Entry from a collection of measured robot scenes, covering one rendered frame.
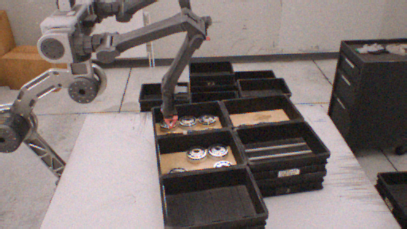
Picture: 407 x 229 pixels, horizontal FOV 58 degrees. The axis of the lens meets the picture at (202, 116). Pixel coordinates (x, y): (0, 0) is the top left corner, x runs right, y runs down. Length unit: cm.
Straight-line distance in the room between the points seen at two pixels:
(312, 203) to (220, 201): 47
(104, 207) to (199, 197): 48
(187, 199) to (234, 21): 339
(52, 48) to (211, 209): 92
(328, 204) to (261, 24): 329
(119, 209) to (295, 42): 370
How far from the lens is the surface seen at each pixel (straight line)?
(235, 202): 163
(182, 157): 186
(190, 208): 161
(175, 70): 164
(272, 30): 488
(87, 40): 156
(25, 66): 462
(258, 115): 220
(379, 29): 537
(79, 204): 191
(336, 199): 192
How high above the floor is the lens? 198
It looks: 32 degrees down
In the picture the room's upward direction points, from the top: 1 degrees counter-clockwise
